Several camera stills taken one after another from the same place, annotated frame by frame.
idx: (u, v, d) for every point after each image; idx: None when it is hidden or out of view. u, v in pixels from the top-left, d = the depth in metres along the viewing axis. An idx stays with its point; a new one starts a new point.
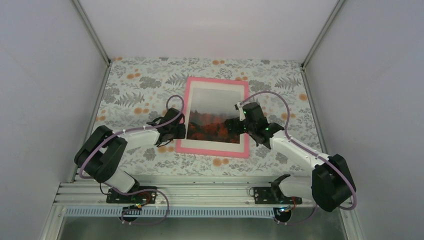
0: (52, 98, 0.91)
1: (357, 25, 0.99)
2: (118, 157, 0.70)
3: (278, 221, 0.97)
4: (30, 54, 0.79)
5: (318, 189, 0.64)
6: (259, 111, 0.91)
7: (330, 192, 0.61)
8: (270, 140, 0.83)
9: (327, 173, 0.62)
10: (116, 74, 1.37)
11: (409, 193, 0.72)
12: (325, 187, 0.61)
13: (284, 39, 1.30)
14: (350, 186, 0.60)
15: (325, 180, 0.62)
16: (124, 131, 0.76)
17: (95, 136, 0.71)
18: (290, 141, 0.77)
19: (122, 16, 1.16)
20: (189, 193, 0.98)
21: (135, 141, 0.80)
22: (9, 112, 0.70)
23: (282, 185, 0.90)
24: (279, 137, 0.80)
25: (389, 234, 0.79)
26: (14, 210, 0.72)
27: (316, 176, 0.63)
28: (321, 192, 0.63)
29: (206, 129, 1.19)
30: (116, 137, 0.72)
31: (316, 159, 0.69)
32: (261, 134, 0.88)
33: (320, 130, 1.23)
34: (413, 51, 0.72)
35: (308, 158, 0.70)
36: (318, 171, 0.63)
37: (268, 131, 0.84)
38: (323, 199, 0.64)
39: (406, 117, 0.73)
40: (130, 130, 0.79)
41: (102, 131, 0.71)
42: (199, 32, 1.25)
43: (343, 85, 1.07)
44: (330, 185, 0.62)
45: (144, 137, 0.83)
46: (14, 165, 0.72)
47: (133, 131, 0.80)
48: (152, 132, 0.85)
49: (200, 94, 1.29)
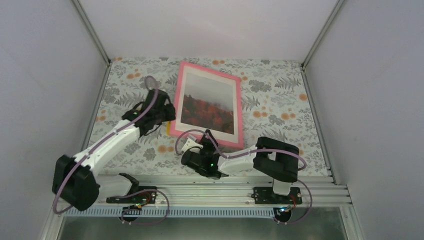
0: (52, 98, 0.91)
1: (357, 24, 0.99)
2: (93, 185, 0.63)
3: (278, 221, 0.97)
4: (30, 55, 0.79)
5: (272, 175, 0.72)
6: (196, 155, 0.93)
7: (278, 167, 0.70)
8: (221, 171, 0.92)
9: (264, 161, 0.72)
10: (116, 74, 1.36)
11: (410, 192, 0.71)
12: (272, 169, 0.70)
13: (284, 39, 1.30)
14: (283, 152, 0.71)
15: (266, 163, 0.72)
16: (88, 154, 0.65)
17: (59, 166, 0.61)
18: (230, 157, 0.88)
19: (123, 16, 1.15)
20: (189, 193, 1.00)
21: (108, 154, 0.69)
22: (9, 112, 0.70)
23: (277, 190, 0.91)
24: (221, 165, 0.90)
25: (390, 234, 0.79)
26: (14, 209, 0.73)
27: (262, 169, 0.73)
28: (278, 175, 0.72)
29: (201, 116, 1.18)
30: (83, 167, 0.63)
31: (250, 155, 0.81)
32: (211, 173, 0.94)
33: (320, 131, 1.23)
34: (414, 50, 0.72)
35: (245, 158, 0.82)
36: (258, 165, 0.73)
37: (215, 166, 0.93)
38: (284, 178, 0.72)
39: (406, 117, 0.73)
40: (94, 148, 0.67)
41: (64, 161, 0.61)
42: (199, 32, 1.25)
43: (343, 85, 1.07)
44: (275, 166, 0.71)
45: (119, 143, 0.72)
46: (14, 165, 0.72)
47: (100, 146, 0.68)
48: (128, 132, 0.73)
49: (196, 80, 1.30)
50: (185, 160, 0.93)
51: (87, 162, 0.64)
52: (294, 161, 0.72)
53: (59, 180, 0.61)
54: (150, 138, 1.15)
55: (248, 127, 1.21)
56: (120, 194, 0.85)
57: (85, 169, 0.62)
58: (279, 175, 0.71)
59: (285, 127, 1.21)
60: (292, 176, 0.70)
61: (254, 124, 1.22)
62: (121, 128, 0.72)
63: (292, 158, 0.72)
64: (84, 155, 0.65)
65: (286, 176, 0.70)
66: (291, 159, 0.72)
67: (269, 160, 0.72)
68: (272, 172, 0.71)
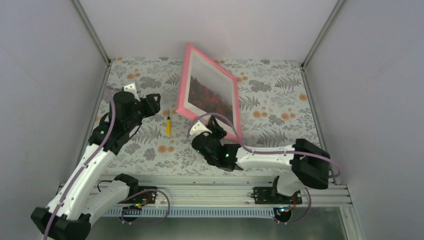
0: (52, 98, 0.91)
1: (357, 24, 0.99)
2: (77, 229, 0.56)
3: (278, 221, 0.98)
4: (30, 55, 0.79)
5: (304, 179, 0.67)
6: (211, 141, 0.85)
7: (315, 174, 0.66)
8: (238, 164, 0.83)
9: (305, 164, 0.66)
10: (116, 74, 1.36)
11: (410, 192, 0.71)
12: (311, 175, 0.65)
13: (284, 39, 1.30)
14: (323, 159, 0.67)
15: (305, 166, 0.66)
16: (60, 201, 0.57)
17: (36, 221, 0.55)
18: (254, 153, 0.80)
19: (123, 16, 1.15)
20: (189, 193, 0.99)
21: (84, 192, 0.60)
22: (9, 112, 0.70)
23: (281, 191, 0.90)
24: (243, 156, 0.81)
25: (390, 234, 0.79)
26: (13, 209, 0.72)
27: (299, 173, 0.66)
28: (311, 182, 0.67)
29: (206, 101, 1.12)
30: (58, 217, 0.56)
31: (285, 156, 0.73)
32: (224, 163, 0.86)
33: (320, 131, 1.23)
34: (414, 50, 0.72)
35: (279, 159, 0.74)
36: (297, 167, 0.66)
37: (230, 157, 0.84)
38: (313, 185, 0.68)
39: (406, 117, 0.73)
40: (66, 191, 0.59)
41: (39, 212, 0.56)
42: (199, 32, 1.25)
43: (343, 85, 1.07)
44: (313, 172, 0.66)
45: (94, 174, 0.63)
46: (14, 165, 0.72)
47: (72, 187, 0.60)
48: (98, 160, 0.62)
49: (200, 66, 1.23)
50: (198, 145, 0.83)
51: (62, 210, 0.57)
52: (326, 169, 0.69)
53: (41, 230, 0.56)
54: (151, 138, 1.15)
55: (248, 127, 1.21)
56: (120, 198, 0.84)
57: (60, 219, 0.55)
58: (312, 181, 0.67)
59: (285, 127, 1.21)
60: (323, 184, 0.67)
61: (254, 124, 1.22)
62: (90, 158, 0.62)
63: (326, 165, 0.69)
64: (56, 205, 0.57)
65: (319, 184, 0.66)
66: (325, 166, 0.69)
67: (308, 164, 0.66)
68: (308, 177, 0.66)
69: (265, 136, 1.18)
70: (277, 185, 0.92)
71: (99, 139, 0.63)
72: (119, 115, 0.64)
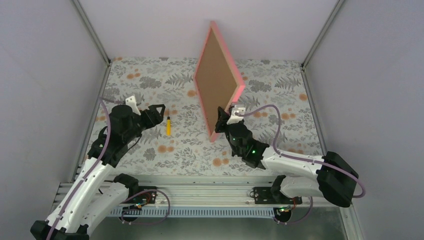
0: (53, 98, 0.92)
1: (357, 24, 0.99)
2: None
3: (278, 221, 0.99)
4: (31, 56, 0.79)
5: (326, 191, 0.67)
6: (249, 135, 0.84)
7: (341, 189, 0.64)
8: (263, 164, 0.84)
9: (331, 176, 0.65)
10: (116, 74, 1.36)
11: (409, 192, 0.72)
12: (334, 188, 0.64)
13: (284, 39, 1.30)
14: (355, 180, 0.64)
15: (331, 179, 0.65)
16: (60, 214, 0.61)
17: (35, 234, 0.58)
18: (282, 155, 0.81)
19: (123, 16, 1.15)
20: (189, 193, 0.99)
21: (82, 205, 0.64)
22: (9, 111, 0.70)
23: (284, 191, 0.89)
24: (270, 156, 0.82)
25: (390, 234, 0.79)
26: (13, 209, 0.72)
27: (323, 182, 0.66)
28: (332, 195, 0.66)
29: None
30: (57, 230, 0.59)
31: (313, 164, 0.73)
32: (250, 158, 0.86)
33: (320, 131, 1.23)
34: (414, 50, 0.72)
35: (306, 167, 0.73)
36: (322, 177, 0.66)
37: (257, 154, 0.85)
38: (335, 199, 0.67)
39: (406, 116, 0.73)
40: (65, 205, 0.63)
41: (39, 227, 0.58)
42: (200, 31, 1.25)
43: (343, 85, 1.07)
44: (337, 186, 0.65)
45: (92, 186, 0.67)
46: (14, 165, 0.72)
47: (72, 200, 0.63)
48: (97, 174, 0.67)
49: None
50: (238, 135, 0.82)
51: (61, 223, 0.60)
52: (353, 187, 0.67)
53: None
54: (150, 138, 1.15)
55: (248, 127, 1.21)
56: (120, 199, 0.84)
57: (60, 232, 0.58)
58: (333, 196, 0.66)
59: (285, 127, 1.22)
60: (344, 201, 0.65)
61: (254, 124, 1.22)
62: (89, 172, 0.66)
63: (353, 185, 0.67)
64: (56, 217, 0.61)
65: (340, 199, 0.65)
66: (352, 186, 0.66)
67: (334, 177, 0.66)
68: (331, 190, 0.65)
69: (265, 136, 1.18)
70: (283, 185, 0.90)
71: (99, 151, 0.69)
72: (117, 129, 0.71)
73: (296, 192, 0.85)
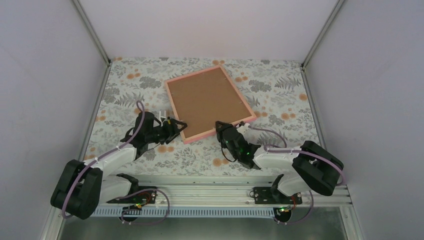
0: (52, 98, 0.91)
1: (357, 24, 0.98)
2: (97, 187, 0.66)
3: (278, 221, 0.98)
4: (30, 55, 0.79)
5: (307, 179, 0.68)
6: (241, 137, 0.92)
7: (318, 174, 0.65)
8: (256, 161, 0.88)
9: (306, 163, 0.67)
10: (116, 74, 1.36)
11: (409, 192, 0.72)
12: (310, 173, 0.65)
13: (284, 39, 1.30)
14: (328, 163, 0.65)
15: (306, 165, 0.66)
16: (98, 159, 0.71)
17: (69, 170, 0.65)
18: (269, 151, 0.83)
19: (123, 15, 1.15)
20: (189, 193, 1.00)
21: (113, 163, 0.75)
22: (9, 111, 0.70)
23: (282, 188, 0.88)
24: (258, 154, 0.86)
25: (390, 233, 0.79)
26: (14, 209, 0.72)
27: (298, 169, 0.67)
28: (312, 181, 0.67)
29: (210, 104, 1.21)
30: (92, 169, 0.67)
31: (292, 154, 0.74)
32: (246, 160, 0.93)
33: (320, 131, 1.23)
34: (414, 49, 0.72)
35: (286, 157, 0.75)
36: (298, 164, 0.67)
37: (250, 155, 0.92)
38: (317, 186, 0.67)
39: (406, 116, 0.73)
40: (102, 156, 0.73)
41: (73, 165, 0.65)
42: (199, 31, 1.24)
43: (343, 85, 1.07)
44: (314, 171, 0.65)
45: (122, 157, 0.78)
46: (14, 166, 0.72)
47: (108, 156, 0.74)
48: (129, 149, 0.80)
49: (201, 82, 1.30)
50: (228, 137, 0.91)
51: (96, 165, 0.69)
52: (334, 175, 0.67)
53: (65, 185, 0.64)
54: None
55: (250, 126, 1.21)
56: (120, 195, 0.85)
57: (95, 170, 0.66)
58: (316, 183, 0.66)
59: (285, 127, 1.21)
60: (325, 188, 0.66)
61: (254, 124, 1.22)
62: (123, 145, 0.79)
63: (335, 172, 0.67)
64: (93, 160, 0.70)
65: (320, 185, 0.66)
66: (333, 173, 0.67)
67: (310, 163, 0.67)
68: (309, 176, 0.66)
69: (265, 136, 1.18)
70: (280, 182, 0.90)
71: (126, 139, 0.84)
72: (142, 130, 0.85)
73: (293, 189, 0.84)
